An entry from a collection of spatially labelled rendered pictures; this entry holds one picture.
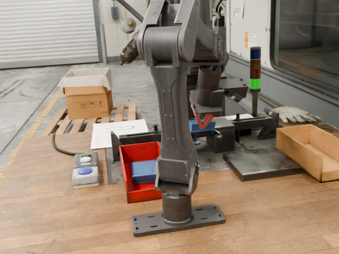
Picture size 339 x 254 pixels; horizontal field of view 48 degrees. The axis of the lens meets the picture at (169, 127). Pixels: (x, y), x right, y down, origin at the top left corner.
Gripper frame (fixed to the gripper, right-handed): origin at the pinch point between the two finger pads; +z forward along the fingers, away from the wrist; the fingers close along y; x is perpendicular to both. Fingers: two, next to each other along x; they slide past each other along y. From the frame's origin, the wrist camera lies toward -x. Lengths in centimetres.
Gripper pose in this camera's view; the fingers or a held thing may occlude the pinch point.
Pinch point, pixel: (202, 125)
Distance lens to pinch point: 109.0
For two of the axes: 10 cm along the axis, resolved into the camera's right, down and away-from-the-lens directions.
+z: -0.5, 7.5, 6.6
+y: -2.0, -6.5, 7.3
